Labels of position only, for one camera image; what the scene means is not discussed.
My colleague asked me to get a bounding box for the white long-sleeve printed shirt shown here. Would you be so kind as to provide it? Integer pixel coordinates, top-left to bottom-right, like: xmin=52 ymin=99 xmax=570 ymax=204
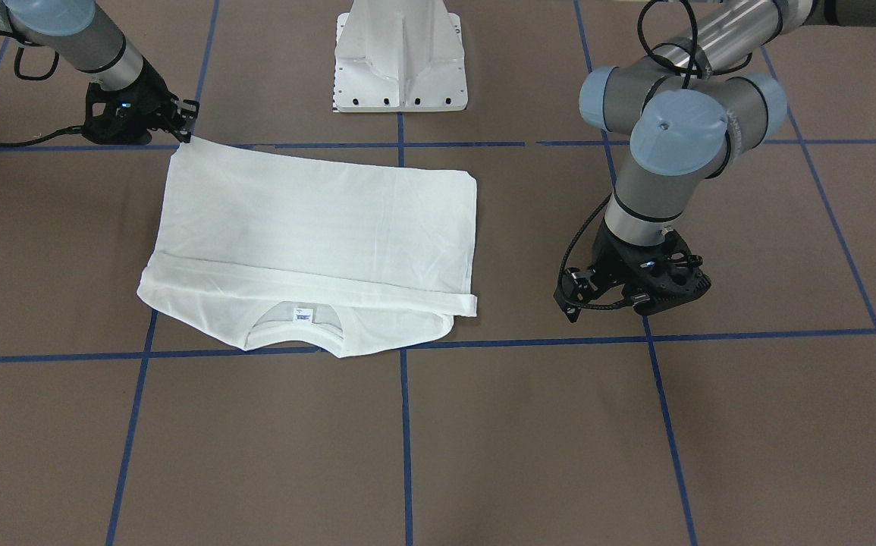
xmin=137 ymin=137 xmax=477 ymax=357

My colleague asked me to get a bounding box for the white camera stand base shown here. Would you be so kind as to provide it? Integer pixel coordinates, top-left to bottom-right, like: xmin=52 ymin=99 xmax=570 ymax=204
xmin=333 ymin=1 xmax=469 ymax=113

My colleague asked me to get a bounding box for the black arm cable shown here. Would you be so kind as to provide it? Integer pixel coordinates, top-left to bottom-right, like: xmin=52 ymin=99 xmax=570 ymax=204
xmin=0 ymin=30 xmax=89 ymax=148
xmin=557 ymin=0 xmax=704 ymax=312

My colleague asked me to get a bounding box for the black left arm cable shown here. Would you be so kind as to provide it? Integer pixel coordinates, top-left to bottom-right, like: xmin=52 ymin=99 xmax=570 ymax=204
xmin=557 ymin=0 xmax=704 ymax=312

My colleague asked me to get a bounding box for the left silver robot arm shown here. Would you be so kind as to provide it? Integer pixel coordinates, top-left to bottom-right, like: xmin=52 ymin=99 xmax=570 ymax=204
xmin=554 ymin=1 xmax=876 ymax=322

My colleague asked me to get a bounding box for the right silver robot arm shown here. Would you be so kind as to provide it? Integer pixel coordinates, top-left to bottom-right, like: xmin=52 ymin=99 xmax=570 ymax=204
xmin=0 ymin=1 xmax=199 ymax=148

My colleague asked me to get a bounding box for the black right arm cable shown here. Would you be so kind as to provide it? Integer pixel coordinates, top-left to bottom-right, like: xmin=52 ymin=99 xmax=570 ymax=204
xmin=0 ymin=30 xmax=89 ymax=148

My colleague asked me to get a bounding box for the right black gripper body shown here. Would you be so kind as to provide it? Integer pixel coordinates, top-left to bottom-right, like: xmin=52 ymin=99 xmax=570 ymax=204
xmin=80 ymin=60 xmax=181 ymax=146

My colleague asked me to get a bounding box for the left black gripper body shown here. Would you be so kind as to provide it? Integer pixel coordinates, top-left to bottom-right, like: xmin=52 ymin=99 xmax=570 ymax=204
xmin=589 ymin=227 xmax=712 ymax=315

